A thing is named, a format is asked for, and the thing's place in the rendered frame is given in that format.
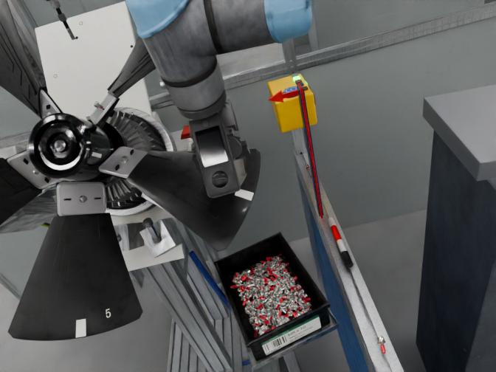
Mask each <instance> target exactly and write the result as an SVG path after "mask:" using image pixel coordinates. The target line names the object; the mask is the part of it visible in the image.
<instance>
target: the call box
mask: <svg viewBox="0 0 496 372"><path fill-rule="evenodd" d="M298 75H299V77H300V79H301V80H302V82H303V84H304V86H307V87H308V89H309V90H307V91H304V92H305V97H306V106H307V111H308V116H309V125H314V124H317V115H316V109H315V104H314V95H313V93H312V91H311V89H310V88H309V86H308V85H307V83H306V82H305V80H304V79H303V77H302V75H301V74H298ZM293 86H296V87H297V84H296V83H295V82H294V80H293V78H292V76H288V77H284V78H281V79H278V80H273V81H270V82H268V87H269V93H270V97H272V96H274V95H275V94H277V93H278V92H279V91H280V90H281V91H282V94H283V93H284V90H285V89H287V88H289V87H293ZM283 101H284V103H282V102H275V101H272V107H273V110H274V113H275V116H276V118H277V121H278V125H279V127H280V130H281V132H282V133H283V132H287V131H292V130H295V129H299V128H303V121H302V116H301V111H300V103H299V98H298V95H295V96H292V97H287V98H284V99H283Z"/></svg>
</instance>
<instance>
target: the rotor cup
mask: <svg viewBox="0 0 496 372"><path fill-rule="evenodd" d="M88 121H89V122H90V123H89V122H87V121H85V120H82V119H81V118H79V117H77V116H75V115H73V114H68V113H54V114H50V115H47V116H45V117H44V118H42V119H41V120H40V121H38V122H37V124H36V125H35V126H34V128H33V129H32V131H31V133H30V137H29V140H28V154H29V157H30V160H31V162H32V164H33V165H34V167H35V168H36V169H37V170H38V171H39V172H40V173H42V174H43V175H45V176H48V177H49V178H52V179H71V180H74V181H71V182H104V185H105V187H107V186H109V185H111V184H112V183H114V182H116V181H117V180H118V179H119V178H117V177H113V176H108V175H105V174H101V173H98V172H97V170H98V169H99V167H100V166H101V165H102V164H103V163H104V162H105V161H106V160H107V159H108V158H109V157H110V156H111V155H112V154H113V153H114V152H115V151H116V150H117V149H118V148H119V147H123V146H125V147H128V146H127V142H126V141H125V137H124V136H123V135H122V133H121V132H120V131H119V130H118V129H117V128H116V127H114V126H113V125H111V124H109V123H107V122H106V123H105V124H104V126H103V127H102V128H100V127H99V126H98V124H96V125H95V124H94V123H93V122H92V121H91V120H88ZM57 140H63V141H64V142H65V145H66V146H65V148H64V150H62V151H56V150H55V148H54V144H55V141H57ZM93 152H95V153H98V154H102V156H101V158H100V157H96V156H92V153H93Z"/></svg>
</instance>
